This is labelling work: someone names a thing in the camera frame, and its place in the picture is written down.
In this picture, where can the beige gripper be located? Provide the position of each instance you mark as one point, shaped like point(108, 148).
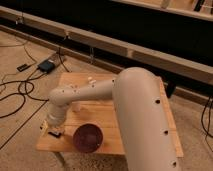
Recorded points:
point(55, 121)

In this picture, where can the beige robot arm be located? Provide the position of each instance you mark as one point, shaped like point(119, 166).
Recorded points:
point(141, 117)

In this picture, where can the dark red bowl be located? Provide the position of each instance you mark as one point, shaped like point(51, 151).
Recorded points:
point(87, 138)

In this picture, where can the black power adapter box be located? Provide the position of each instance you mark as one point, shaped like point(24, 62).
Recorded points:
point(46, 66)

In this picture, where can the small black device on floor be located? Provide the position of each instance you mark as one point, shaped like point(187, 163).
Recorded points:
point(23, 67)

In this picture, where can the wooden shelf beam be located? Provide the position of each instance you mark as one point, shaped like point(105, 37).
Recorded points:
point(168, 62)

